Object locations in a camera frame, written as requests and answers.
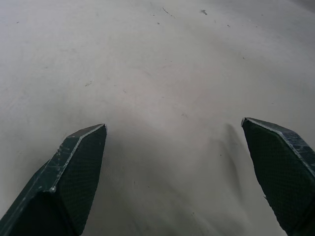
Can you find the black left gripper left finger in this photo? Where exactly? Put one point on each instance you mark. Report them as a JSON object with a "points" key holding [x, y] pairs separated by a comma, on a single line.
{"points": [[73, 177]]}

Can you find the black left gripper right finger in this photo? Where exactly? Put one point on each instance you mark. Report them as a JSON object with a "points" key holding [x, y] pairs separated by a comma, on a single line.
{"points": [[280, 172]]}

